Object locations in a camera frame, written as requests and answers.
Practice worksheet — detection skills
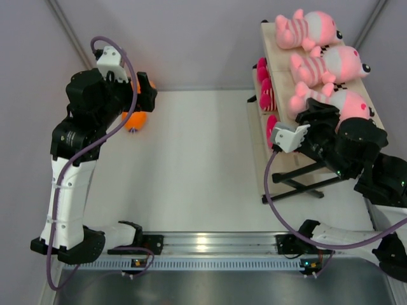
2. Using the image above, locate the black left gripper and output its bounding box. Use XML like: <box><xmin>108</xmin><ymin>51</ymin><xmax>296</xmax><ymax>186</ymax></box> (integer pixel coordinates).
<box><xmin>94</xmin><ymin>71</ymin><xmax>155</xmax><ymax>130</ymax></box>

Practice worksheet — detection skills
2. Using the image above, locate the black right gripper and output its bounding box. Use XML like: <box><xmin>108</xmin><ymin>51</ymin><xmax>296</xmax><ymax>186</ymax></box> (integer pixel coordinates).
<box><xmin>292</xmin><ymin>97</ymin><xmax>352</xmax><ymax>180</ymax></box>

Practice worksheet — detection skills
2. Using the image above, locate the orange plush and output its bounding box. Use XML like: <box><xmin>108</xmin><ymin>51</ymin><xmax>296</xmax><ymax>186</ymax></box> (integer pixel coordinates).
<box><xmin>130</xmin><ymin>80</ymin><xmax>156</xmax><ymax>93</ymax></box>
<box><xmin>124</xmin><ymin>111</ymin><xmax>148</xmax><ymax>133</ymax></box>

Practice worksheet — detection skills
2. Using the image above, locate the small pink striped plush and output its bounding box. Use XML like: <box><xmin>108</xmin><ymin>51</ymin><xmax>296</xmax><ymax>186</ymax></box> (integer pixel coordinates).
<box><xmin>286</xmin><ymin>81</ymin><xmax>375</xmax><ymax>124</ymax></box>

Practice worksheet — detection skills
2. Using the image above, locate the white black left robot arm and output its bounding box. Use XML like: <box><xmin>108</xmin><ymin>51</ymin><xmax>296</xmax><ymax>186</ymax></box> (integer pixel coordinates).
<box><xmin>31</xmin><ymin>69</ymin><xmax>157</xmax><ymax>265</ymax></box>

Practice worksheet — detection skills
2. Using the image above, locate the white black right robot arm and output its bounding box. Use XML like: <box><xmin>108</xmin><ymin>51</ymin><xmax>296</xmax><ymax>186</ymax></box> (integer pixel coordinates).
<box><xmin>295</xmin><ymin>98</ymin><xmax>406</xmax><ymax>282</ymax></box>

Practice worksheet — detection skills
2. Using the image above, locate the cream two-tier folding shelf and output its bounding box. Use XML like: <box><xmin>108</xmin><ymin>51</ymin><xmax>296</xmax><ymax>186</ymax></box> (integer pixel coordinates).
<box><xmin>248</xmin><ymin>20</ymin><xmax>384</xmax><ymax>203</ymax></box>

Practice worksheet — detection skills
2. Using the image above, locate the magenta plush on lower shelf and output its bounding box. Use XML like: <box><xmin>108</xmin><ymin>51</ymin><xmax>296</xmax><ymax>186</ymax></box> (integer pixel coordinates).
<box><xmin>256</xmin><ymin>57</ymin><xmax>277</xmax><ymax>112</ymax></box>

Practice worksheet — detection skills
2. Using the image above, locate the pink striped plush front shelf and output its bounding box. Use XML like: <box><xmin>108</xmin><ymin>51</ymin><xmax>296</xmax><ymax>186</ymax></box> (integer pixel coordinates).
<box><xmin>289</xmin><ymin>46</ymin><xmax>371</xmax><ymax>88</ymax></box>

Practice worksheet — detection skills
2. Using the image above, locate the pink striped plush shelf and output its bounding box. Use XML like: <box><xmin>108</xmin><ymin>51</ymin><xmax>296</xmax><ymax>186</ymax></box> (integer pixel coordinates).
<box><xmin>289</xmin><ymin>46</ymin><xmax>371</xmax><ymax>88</ymax></box>
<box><xmin>275</xmin><ymin>9</ymin><xmax>343</xmax><ymax>51</ymax></box>

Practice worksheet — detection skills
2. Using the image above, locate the pink striped plush back shelf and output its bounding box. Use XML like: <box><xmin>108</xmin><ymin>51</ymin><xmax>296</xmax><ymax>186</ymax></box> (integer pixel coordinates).
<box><xmin>275</xmin><ymin>9</ymin><xmax>343</xmax><ymax>51</ymax></box>

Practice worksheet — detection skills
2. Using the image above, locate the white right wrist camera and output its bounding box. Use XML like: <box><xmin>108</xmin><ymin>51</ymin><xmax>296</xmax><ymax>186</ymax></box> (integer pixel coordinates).
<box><xmin>270</xmin><ymin>122</ymin><xmax>310</xmax><ymax>153</ymax></box>

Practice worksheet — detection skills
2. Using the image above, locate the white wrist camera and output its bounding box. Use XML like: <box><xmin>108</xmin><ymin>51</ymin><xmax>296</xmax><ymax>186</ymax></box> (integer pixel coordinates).
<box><xmin>270</xmin><ymin>122</ymin><xmax>310</xmax><ymax>153</ymax></box>
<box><xmin>96</xmin><ymin>46</ymin><xmax>129</xmax><ymax>83</ymax></box>

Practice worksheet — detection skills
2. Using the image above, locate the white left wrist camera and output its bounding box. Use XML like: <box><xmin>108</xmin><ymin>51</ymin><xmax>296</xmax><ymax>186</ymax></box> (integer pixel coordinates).
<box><xmin>96</xmin><ymin>46</ymin><xmax>129</xmax><ymax>83</ymax></box>

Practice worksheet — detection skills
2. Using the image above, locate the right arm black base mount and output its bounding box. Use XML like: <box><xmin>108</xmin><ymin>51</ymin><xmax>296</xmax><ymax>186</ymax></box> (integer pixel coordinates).
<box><xmin>275</xmin><ymin>234</ymin><xmax>315</xmax><ymax>255</ymax></box>

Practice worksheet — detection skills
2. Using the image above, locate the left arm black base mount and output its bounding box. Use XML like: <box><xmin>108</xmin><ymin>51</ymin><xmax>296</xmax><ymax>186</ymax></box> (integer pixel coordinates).
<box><xmin>107</xmin><ymin>233</ymin><xmax>164</xmax><ymax>255</ymax></box>

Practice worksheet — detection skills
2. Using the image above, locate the aluminium rail frame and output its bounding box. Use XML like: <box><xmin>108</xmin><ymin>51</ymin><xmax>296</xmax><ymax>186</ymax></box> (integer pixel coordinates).
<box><xmin>143</xmin><ymin>232</ymin><xmax>331</xmax><ymax>255</ymax></box>

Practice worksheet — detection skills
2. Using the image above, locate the grey slotted cable duct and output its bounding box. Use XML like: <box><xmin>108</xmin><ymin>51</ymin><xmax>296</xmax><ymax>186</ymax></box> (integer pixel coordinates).
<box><xmin>79</xmin><ymin>257</ymin><xmax>309</xmax><ymax>271</ymax></box>

